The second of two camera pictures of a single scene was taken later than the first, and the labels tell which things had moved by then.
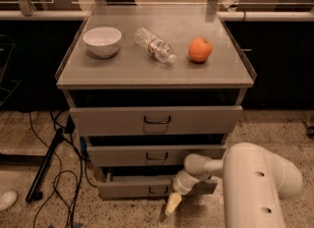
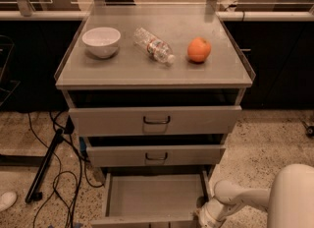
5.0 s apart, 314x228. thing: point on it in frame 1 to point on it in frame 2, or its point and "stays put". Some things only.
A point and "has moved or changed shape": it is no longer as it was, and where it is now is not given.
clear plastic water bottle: x=155 y=45 stays put
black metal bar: x=32 y=193 stays put
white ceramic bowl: x=102 y=41 stays put
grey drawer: x=147 y=187 has moved or changed shape
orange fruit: x=199 y=49 stays put
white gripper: x=179 y=185 to x=207 y=217
